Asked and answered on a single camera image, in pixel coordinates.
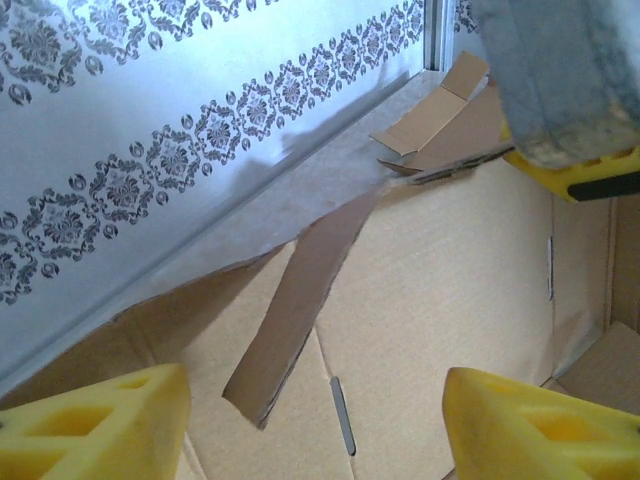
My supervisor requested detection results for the aluminium frame post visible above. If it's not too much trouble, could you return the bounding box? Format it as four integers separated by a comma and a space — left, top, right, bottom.
422, 0, 456, 72

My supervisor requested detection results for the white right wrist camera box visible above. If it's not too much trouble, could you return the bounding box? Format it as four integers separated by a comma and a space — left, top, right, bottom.
469, 0, 640, 169

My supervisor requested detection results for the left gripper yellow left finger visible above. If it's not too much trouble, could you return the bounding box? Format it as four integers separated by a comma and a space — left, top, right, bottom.
0, 363, 192, 480

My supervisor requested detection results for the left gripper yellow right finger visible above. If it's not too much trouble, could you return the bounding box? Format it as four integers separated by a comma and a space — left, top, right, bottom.
443, 367, 640, 480

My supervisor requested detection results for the aluminium wall foot rail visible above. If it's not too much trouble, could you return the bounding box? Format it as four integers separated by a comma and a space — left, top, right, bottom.
0, 69, 411, 396

